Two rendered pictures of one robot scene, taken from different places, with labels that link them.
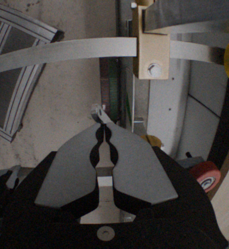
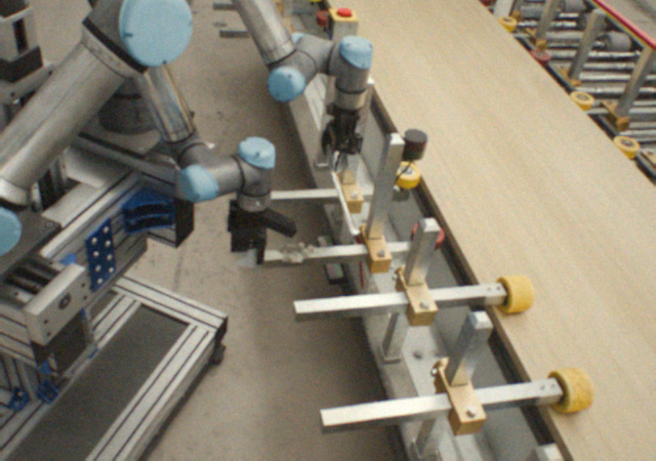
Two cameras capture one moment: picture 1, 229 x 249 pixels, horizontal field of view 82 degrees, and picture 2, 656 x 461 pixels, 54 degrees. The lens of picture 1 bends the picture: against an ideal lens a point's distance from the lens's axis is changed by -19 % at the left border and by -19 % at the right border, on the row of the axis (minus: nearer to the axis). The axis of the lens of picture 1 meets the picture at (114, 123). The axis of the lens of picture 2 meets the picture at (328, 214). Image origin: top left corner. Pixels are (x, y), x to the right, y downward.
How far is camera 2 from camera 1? 1.63 m
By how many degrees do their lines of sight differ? 76
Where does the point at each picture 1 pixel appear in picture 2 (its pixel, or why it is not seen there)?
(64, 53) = (303, 194)
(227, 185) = (470, 242)
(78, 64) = (252, 409)
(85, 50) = (314, 193)
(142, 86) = not seen: hidden behind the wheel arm
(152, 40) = (348, 187)
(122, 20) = (328, 214)
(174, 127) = not seen: hidden behind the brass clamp
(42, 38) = (201, 324)
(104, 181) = (343, 250)
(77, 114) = not seen: outside the picture
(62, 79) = (219, 439)
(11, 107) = (105, 444)
